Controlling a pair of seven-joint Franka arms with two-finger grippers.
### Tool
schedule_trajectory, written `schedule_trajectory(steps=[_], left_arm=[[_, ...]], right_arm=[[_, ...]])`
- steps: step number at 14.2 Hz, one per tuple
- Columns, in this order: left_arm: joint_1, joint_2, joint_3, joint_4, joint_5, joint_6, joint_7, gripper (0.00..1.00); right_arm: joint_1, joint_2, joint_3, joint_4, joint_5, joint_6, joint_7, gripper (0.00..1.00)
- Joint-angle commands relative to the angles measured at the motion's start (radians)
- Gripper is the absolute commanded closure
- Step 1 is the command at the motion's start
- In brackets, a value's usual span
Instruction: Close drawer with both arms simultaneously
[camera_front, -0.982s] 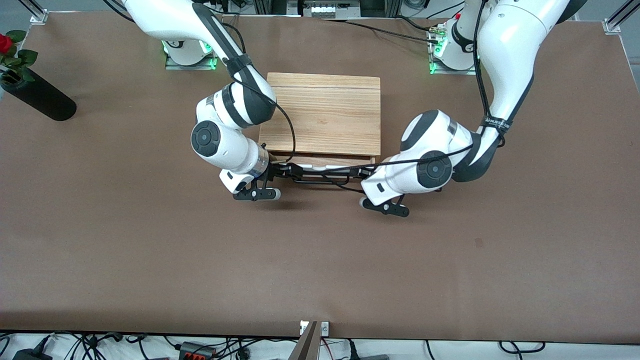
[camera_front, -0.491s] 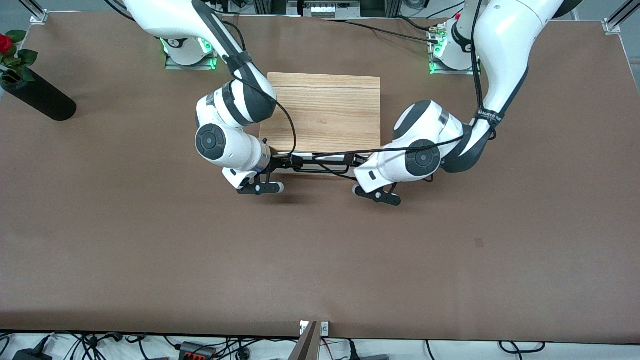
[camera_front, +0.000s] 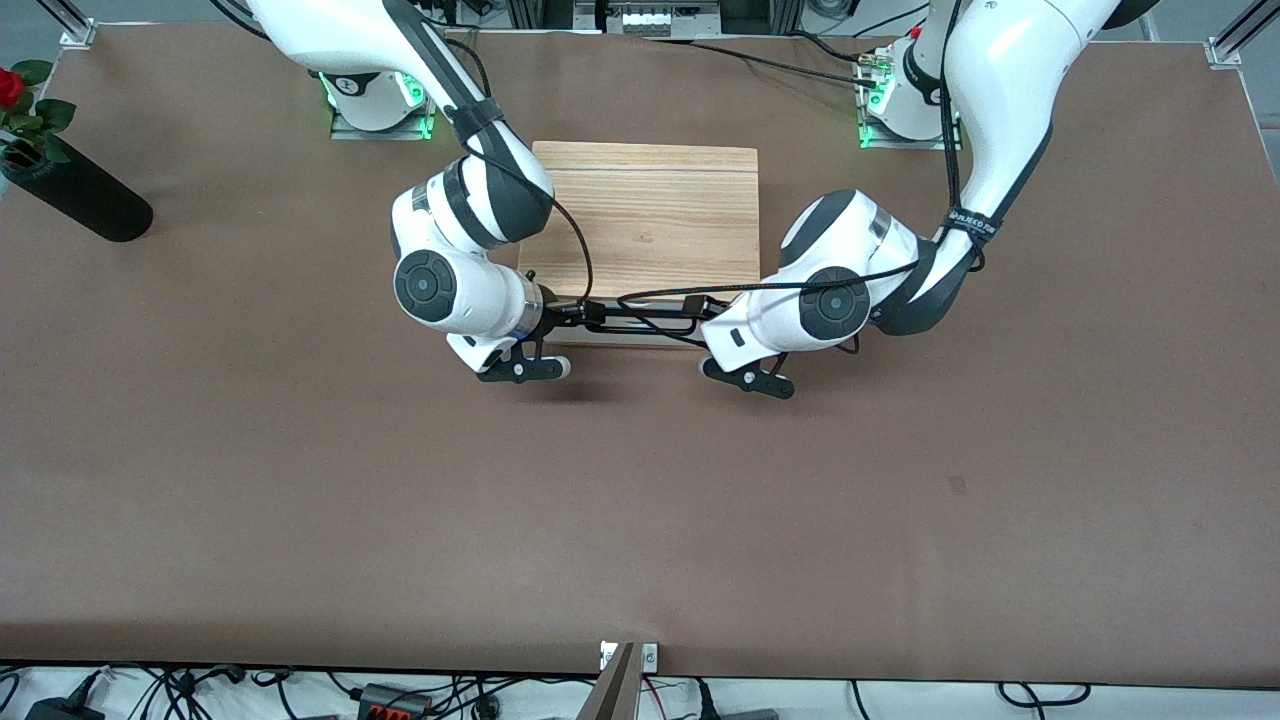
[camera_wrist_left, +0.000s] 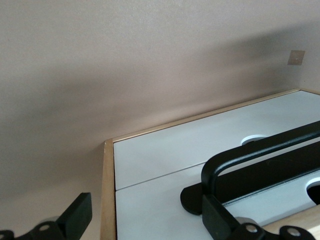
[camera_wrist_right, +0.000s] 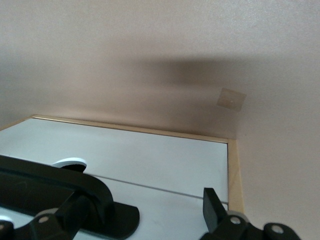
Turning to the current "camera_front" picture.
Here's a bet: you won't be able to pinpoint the tangled black floor cables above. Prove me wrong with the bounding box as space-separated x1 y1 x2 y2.
0 662 361 720

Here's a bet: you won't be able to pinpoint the aluminium table corner bracket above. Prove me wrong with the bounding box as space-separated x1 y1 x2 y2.
35 0 98 49
1204 0 1280 69

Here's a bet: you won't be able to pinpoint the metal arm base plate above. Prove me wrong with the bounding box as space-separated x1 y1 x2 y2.
856 58 965 152
328 70 439 142

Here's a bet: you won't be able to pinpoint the black cylindrical vase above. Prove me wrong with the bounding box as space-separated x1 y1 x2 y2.
0 135 155 244

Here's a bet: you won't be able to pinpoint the black adapter with orange levers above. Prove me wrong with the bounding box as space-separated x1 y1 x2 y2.
358 683 433 720

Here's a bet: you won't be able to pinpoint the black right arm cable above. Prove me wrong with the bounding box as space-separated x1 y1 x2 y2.
395 0 613 331

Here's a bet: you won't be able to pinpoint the aluminium frame profile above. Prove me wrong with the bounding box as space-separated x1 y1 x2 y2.
503 0 803 37

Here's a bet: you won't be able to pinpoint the white terminal block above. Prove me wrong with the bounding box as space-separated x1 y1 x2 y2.
603 4 703 40

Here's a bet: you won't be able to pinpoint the black braided table cable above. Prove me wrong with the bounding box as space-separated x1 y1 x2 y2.
648 36 883 87

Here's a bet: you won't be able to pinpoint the black looped floor cable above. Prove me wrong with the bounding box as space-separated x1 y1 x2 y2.
997 682 1093 709

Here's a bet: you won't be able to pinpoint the grey camera support pole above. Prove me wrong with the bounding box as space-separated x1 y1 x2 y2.
575 641 639 720

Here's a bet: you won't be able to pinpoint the white-fronted wooden drawer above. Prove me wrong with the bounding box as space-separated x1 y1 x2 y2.
560 330 707 351

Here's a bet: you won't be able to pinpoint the light wooden drawer cabinet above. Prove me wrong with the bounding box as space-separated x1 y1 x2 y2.
516 141 762 348

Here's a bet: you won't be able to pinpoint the white pole bracket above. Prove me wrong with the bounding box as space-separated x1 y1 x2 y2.
599 641 660 672

